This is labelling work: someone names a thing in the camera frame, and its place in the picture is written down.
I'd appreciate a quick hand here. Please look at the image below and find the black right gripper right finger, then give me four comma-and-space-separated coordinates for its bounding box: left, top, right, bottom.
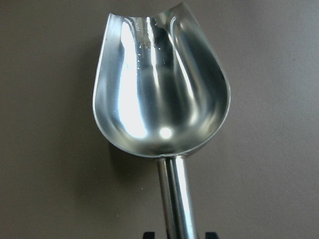
205, 232, 219, 239

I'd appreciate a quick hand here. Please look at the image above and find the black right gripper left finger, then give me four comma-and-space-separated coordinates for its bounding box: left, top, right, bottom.
144, 232, 155, 239

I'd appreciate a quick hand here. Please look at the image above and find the stainless steel ice scoop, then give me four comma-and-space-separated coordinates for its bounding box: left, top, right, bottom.
92, 3, 231, 239

